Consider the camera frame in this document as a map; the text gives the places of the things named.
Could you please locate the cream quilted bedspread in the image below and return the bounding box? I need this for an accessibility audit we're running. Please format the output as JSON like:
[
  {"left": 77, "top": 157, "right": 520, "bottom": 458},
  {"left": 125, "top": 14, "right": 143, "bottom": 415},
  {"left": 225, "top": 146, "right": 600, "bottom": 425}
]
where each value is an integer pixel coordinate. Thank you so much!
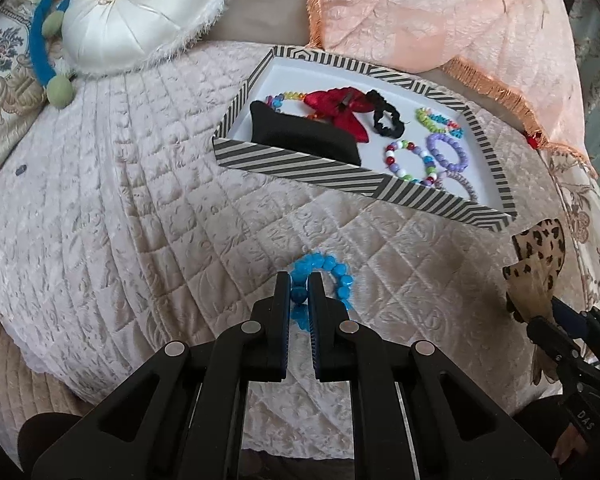
[{"left": 0, "top": 40, "right": 600, "bottom": 461}]

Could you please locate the rainbow bead bracelet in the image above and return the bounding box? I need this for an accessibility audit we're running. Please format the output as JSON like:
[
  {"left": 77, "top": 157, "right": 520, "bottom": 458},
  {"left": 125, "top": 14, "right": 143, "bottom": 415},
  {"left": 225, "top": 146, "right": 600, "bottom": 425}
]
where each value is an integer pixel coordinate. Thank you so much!
[{"left": 264, "top": 90, "right": 326, "bottom": 121}]

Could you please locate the peach fringed blanket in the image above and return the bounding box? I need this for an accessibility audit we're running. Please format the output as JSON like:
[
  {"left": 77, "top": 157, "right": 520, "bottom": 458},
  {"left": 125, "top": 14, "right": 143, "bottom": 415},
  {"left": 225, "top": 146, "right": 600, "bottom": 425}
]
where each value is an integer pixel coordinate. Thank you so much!
[{"left": 302, "top": 0, "right": 598, "bottom": 178}]

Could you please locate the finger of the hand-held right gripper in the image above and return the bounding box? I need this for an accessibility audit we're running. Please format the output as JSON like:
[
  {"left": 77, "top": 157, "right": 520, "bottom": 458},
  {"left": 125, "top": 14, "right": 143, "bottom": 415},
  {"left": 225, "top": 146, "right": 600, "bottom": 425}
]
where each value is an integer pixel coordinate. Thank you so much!
[
  {"left": 526, "top": 316, "right": 590, "bottom": 372},
  {"left": 551, "top": 299, "right": 600, "bottom": 343}
]

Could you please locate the green and blue plush toy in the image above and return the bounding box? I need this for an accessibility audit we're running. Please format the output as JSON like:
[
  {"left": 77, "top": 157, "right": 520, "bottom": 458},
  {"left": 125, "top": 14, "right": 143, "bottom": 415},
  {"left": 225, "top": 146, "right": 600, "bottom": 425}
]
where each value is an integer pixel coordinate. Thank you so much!
[{"left": 19, "top": 0, "right": 78, "bottom": 110}]

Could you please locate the green turquoise bead bracelet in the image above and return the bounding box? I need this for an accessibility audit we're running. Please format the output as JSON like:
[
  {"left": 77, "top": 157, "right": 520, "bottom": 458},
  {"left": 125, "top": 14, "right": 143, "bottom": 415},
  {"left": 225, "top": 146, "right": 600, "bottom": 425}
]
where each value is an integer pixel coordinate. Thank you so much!
[{"left": 414, "top": 106, "right": 466, "bottom": 140}]

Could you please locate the red hair bow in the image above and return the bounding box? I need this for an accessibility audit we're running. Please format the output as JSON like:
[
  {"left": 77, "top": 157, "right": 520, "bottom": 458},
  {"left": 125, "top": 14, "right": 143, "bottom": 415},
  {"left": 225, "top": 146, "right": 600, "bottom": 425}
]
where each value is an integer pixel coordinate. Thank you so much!
[{"left": 302, "top": 87, "right": 378, "bottom": 145}]

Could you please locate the black velvet cushion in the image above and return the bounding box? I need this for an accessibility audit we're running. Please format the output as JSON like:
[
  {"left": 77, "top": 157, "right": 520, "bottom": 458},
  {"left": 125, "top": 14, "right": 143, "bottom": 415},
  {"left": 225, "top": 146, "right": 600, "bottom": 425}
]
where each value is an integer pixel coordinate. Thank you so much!
[{"left": 248, "top": 101, "right": 363, "bottom": 166}]

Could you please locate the blue bead bracelet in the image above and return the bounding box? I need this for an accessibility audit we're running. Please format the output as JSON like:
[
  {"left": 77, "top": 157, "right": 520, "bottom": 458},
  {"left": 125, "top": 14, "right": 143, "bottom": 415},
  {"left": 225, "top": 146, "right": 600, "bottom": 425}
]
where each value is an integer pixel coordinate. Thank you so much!
[{"left": 286, "top": 252, "right": 356, "bottom": 333}]

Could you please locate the leopard print hair bow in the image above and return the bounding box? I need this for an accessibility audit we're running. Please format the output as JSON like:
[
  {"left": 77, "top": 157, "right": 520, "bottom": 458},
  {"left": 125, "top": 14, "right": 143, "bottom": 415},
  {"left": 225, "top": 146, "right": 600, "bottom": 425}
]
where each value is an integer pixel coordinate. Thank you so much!
[{"left": 502, "top": 218, "right": 568, "bottom": 386}]

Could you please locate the black scrunchie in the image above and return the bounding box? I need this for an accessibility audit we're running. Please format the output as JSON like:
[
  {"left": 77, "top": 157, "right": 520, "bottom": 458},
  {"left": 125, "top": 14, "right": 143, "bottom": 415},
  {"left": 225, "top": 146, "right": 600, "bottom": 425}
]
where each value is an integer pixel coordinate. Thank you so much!
[{"left": 364, "top": 89, "right": 406, "bottom": 140}]

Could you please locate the person's leg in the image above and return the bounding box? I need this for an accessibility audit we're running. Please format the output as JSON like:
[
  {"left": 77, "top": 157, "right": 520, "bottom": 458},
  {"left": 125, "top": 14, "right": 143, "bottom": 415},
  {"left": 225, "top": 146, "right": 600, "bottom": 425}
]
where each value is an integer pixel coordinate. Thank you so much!
[
  {"left": 512, "top": 394, "right": 573, "bottom": 443},
  {"left": 17, "top": 412, "right": 88, "bottom": 471}
]

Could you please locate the grey upholstered headboard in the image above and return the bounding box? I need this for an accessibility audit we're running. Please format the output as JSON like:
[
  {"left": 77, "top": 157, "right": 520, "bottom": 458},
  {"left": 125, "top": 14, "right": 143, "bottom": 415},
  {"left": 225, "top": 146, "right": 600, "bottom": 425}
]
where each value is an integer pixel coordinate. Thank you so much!
[{"left": 215, "top": 0, "right": 316, "bottom": 46}]

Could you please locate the person's left leg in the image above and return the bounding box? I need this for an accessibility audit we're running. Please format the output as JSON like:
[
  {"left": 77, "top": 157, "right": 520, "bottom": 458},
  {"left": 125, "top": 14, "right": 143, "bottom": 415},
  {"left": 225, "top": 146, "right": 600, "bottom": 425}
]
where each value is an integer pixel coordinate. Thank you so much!
[{"left": 17, "top": 412, "right": 88, "bottom": 471}]

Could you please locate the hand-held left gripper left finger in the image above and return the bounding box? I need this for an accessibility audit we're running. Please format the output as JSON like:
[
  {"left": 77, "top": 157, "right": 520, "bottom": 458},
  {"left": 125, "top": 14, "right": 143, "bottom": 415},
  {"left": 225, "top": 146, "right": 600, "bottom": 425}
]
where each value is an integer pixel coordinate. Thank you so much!
[{"left": 30, "top": 271, "right": 293, "bottom": 480}]

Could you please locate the person's right hand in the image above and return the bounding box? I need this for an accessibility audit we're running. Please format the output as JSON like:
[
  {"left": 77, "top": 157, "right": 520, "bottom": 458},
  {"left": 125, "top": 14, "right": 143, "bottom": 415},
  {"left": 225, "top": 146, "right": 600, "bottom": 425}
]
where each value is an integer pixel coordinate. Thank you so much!
[{"left": 550, "top": 427, "right": 590, "bottom": 467}]

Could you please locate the white satin round pillow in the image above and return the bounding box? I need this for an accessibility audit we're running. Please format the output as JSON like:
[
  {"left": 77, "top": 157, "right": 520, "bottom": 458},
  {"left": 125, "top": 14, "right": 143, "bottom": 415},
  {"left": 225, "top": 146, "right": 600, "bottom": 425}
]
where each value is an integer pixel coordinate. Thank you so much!
[{"left": 60, "top": 0, "right": 233, "bottom": 79}]

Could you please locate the beige quilted mat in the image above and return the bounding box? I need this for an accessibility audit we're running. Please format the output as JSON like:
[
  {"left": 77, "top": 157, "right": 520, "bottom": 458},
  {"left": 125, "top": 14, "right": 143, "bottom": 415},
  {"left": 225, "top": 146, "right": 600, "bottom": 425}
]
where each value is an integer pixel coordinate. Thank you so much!
[{"left": 0, "top": 310, "right": 96, "bottom": 461}]

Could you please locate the floral patterned cloth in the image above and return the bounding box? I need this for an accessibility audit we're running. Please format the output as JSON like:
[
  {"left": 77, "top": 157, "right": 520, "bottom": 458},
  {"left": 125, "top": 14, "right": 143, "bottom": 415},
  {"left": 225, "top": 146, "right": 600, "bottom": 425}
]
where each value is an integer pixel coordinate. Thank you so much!
[{"left": 535, "top": 145, "right": 600, "bottom": 321}]

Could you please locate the embroidered floral square cushion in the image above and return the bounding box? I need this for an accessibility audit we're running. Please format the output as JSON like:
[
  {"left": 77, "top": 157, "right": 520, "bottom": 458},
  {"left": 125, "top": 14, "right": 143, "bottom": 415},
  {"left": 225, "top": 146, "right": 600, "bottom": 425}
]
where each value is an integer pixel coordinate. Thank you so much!
[{"left": 0, "top": 0, "right": 56, "bottom": 183}]

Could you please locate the lilac crystal bead bracelet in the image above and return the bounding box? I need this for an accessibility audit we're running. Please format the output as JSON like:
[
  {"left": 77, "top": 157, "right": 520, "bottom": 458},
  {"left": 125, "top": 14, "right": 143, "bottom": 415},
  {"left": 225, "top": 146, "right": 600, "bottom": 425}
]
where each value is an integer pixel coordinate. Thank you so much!
[{"left": 437, "top": 170, "right": 481, "bottom": 203}]

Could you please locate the purple bead bracelet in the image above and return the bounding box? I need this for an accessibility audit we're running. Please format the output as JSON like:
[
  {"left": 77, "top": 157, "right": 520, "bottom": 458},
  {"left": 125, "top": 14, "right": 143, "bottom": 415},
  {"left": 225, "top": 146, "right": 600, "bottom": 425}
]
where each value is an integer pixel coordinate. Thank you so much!
[{"left": 425, "top": 131, "right": 470, "bottom": 171}]

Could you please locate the large multicolour bead bracelet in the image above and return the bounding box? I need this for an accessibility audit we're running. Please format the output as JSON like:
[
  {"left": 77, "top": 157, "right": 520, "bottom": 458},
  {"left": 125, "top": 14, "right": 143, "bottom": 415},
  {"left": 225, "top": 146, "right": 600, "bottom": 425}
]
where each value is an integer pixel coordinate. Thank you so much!
[{"left": 382, "top": 139, "right": 443, "bottom": 188}]

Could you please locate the person's right leg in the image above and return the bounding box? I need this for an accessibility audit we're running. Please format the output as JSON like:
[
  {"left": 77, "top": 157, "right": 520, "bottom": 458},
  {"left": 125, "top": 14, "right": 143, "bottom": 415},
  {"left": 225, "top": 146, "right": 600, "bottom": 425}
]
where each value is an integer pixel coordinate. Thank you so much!
[{"left": 512, "top": 394, "right": 573, "bottom": 443}]

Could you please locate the striped cardboard tray box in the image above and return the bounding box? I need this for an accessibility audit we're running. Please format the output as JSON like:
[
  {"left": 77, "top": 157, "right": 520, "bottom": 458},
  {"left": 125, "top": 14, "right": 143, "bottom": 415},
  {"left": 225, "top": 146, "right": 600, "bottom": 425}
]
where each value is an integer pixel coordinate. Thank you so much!
[{"left": 211, "top": 45, "right": 518, "bottom": 233}]

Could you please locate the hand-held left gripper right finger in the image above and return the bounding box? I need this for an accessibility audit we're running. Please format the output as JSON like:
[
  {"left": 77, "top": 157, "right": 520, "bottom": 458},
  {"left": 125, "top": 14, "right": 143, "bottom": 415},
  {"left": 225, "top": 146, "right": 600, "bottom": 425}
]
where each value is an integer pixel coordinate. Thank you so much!
[{"left": 307, "top": 272, "right": 562, "bottom": 480}]

